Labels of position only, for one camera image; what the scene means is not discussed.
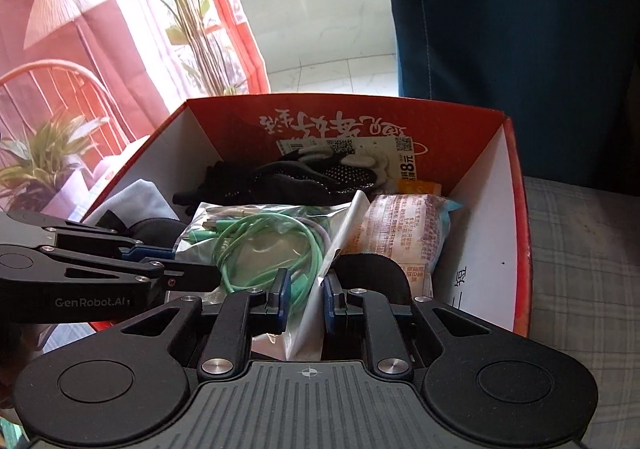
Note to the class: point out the white cloth bag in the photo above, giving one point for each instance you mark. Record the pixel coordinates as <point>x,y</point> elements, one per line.
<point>140,199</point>

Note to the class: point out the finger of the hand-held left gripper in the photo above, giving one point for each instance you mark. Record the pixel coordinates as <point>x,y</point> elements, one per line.
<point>190,278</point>
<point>145,254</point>

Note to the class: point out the orange printed packet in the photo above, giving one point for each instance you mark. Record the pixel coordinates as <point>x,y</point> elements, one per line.
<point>400,229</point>

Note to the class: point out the black elastic brace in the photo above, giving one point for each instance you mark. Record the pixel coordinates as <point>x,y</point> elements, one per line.
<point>160,231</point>

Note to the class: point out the black dotted glove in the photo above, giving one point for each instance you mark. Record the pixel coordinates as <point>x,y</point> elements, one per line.
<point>280,184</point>

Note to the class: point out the blue curtain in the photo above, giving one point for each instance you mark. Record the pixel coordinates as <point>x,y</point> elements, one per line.
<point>500,29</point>

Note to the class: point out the pink printed backdrop cloth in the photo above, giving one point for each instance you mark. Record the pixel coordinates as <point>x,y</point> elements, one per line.
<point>75,79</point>

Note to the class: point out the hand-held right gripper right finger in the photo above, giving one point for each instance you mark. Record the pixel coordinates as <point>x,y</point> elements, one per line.
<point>331,306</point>

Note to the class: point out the red cardboard box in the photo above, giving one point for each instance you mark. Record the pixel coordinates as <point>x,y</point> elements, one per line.
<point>225,119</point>

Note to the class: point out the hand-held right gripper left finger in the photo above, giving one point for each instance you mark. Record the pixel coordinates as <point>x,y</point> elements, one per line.
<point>280,299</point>

